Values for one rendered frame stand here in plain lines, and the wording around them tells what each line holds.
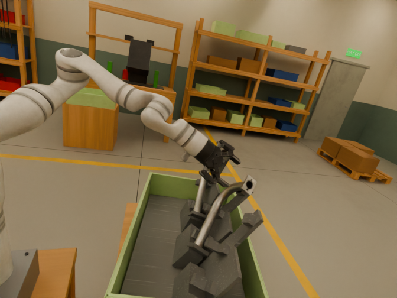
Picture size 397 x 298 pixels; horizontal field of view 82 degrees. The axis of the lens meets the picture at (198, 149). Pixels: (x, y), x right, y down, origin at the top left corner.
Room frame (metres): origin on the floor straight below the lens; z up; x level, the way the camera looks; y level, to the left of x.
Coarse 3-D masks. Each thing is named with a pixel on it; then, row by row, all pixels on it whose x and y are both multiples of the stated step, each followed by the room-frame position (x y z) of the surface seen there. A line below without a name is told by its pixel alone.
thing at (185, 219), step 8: (224, 160) 0.87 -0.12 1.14; (216, 184) 0.82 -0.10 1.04; (208, 192) 0.84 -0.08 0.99; (216, 192) 0.78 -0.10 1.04; (192, 200) 0.85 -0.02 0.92; (208, 200) 0.80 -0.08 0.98; (184, 208) 0.83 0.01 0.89; (184, 216) 0.78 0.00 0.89; (192, 216) 0.74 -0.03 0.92; (184, 224) 0.74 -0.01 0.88; (200, 224) 0.74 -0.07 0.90
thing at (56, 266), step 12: (48, 252) 0.52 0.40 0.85; (60, 252) 0.52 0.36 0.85; (72, 252) 0.53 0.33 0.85; (48, 264) 0.48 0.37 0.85; (60, 264) 0.49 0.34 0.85; (72, 264) 0.49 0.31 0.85; (48, 276) 0.44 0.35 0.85; (60, 276) 0.45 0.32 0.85; (36, 288) 0.40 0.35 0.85; (48, 288) 0.41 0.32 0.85; (60, 288) 0.42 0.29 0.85
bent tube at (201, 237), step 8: (248, 176) 0.67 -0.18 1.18; (232, 184) 0.71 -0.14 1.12; (240, 184) 0.67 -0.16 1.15; (248, 184) 0.68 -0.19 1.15; (224, 192) 0.71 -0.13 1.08; (232, 192) 0.70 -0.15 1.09; (248, 192) 0.64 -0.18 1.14; (216, 200) 0.70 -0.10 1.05; (224, 200) 0.71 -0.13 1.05; (216, 208) 0.68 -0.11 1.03; (208, 216) 0.65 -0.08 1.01; (208, 224) 0.63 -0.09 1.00; (200, 232) 0.61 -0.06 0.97; (208, 232) 0.61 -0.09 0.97; (200, 240) 0.58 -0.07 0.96
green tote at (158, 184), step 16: (160, 176) 0.95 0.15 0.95; (176, 176) 0.97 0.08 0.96; (144, 192) 0.78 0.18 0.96; (160, 192) 0.95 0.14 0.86; (176, 192) 0.96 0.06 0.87; (192, 192) 0.97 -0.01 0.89; (144, 208) 0.82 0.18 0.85; (240, 224) 0.73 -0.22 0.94; (128, 240) 0.52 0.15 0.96; (128, 256) 0.55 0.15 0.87; (240, 256) 0.64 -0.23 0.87; (256, 272) 0.51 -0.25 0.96; (112, 288) 0.37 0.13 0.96; (256, 288) 0.48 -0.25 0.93
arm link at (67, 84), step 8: (64, 72) 0.69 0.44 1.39; (80, 72) 0.71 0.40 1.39; (56, 80) 0.70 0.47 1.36; (64, 80) 0.70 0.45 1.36; (72, 80) 0.70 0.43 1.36; (80, 80) 0.72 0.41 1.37; (88, 80) 0.75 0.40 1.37; (32, 88) 0.54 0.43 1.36; (40, 88) 0.56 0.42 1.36; (48, 88) 0.58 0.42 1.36; (56, 88) 0.62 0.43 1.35; (64, 88) 0.66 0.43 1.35; (72, 88) 0.69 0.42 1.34; (80, 88) 0.71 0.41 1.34; (48, 96) 0.56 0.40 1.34; (56, 96) 0.59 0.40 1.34; (64, 96) 0.63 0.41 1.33; (56, 104) 0.58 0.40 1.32
